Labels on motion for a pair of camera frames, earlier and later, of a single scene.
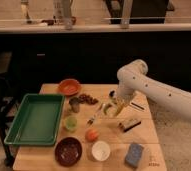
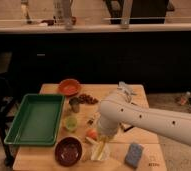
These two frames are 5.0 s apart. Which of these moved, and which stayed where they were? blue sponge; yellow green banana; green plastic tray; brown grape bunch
Moved: yellow green banana
Stayed: brown grape bunch; green plastic tray; blue sponge
